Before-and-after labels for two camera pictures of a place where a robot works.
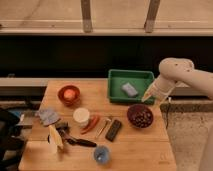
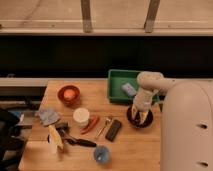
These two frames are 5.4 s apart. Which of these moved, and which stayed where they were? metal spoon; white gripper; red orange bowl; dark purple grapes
Moved: white gripper
Stayed: metal spoon; dark purple grapes; red orange bowl
